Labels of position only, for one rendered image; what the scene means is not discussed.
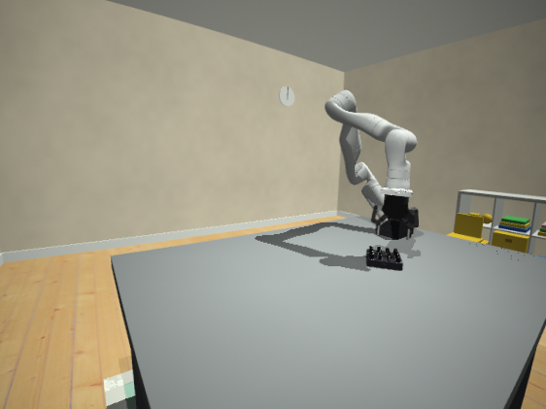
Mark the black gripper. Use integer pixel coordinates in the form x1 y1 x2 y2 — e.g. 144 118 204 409
371 194 419 240

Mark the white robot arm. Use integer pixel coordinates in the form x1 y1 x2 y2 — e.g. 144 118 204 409
324 90 417 208

